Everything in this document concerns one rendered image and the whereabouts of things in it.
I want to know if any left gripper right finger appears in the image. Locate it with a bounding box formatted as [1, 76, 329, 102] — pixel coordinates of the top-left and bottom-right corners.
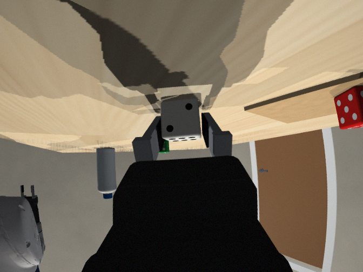
[201, 112, 233, 157]

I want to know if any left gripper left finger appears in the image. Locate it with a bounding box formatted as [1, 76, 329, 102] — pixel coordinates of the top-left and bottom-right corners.
[132, 116, 165, 162]

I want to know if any green die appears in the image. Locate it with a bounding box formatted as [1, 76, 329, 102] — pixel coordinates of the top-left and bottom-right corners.
[159, 140, 170, 153]

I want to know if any grey plastic bottle with blue cap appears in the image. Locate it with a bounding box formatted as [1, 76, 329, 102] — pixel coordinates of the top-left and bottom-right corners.
[96, 148, 117, 199]

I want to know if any brown square mat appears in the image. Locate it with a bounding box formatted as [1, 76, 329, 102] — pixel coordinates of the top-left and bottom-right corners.
[244, 72, 363, 124]

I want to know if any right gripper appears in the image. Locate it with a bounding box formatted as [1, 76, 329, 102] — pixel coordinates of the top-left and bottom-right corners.
[21, 185, 42, 231]

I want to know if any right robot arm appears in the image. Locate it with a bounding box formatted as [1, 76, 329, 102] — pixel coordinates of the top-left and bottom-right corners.
[0, 196, 45, 272]

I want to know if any red die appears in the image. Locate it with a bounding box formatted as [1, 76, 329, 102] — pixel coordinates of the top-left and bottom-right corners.
[334, 86, 363, 130]

